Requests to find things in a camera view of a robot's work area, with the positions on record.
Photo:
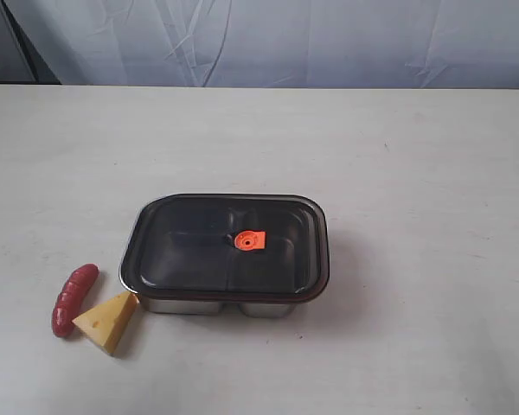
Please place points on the dark transparent lid orange seal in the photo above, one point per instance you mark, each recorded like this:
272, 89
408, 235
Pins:
190, 255

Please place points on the red toy sausage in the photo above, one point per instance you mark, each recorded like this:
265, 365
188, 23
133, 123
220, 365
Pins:
70, 299

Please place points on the steel two-compartment lunch box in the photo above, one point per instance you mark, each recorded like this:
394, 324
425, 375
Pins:
186, 306

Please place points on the grey wrinkled backdrop cloth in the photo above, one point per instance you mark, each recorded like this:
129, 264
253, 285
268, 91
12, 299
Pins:
307, 44

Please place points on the yellow toy cheese wedge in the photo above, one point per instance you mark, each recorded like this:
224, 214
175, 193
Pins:
105, 323

